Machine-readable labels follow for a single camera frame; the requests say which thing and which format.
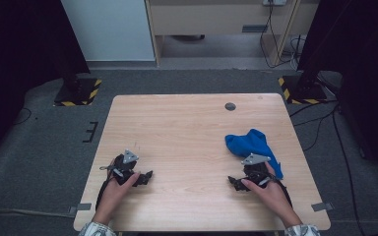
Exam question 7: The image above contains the black yellow striped stand base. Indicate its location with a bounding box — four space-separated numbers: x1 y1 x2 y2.
53 77 102 107
277 75 329 105

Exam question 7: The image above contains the person's left hand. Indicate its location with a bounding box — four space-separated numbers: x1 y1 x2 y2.
93 170 142 224

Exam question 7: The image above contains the white power strip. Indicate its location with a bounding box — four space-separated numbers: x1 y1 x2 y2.
262 0 288 7

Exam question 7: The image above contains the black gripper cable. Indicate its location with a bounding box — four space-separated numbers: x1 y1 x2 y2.
269 176 293 208
94 178 113 210

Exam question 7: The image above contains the grey tape piece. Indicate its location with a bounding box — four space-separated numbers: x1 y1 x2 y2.
310 202 336 212
67 203 93 216

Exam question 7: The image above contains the pale floor cable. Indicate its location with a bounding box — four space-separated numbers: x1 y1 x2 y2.
0 208 77 219

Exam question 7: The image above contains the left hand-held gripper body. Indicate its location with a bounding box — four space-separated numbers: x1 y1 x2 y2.
99 148 143 187

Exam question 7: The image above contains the black curtain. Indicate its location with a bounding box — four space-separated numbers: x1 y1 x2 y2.
0 0 92 166
296 0 378 190

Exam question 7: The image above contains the thin black floor cable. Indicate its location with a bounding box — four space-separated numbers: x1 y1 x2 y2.
13 107 33 127
288 100 340 152

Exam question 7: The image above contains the light wooden desk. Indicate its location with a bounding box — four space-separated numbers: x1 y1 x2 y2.
144 0 320 67

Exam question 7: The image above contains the person's right hand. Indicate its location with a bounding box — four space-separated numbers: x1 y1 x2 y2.
240 161 301 228

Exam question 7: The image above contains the black power cable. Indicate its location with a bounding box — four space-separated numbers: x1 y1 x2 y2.
259 3 298 70

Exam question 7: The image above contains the blue cloth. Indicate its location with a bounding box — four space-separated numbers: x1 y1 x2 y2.
224 128 284 181

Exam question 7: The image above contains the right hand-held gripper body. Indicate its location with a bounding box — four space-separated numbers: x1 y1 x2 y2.
240 152 273 190

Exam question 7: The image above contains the white cabinet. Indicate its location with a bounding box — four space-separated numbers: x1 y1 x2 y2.
60 0 156 63

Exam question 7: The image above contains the long black floor cable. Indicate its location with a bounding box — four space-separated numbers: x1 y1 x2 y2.
331 109 359 236

